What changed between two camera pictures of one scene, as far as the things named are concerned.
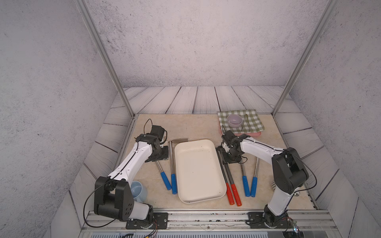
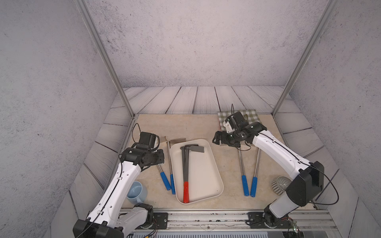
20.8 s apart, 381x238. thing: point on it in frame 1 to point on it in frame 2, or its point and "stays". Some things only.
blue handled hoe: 244,180 stays
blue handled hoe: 254,181 stays
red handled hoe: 228,185 to 191,147
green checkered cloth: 251,122 stays
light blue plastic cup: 139,192 stays
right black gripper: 224,159 to 222,134
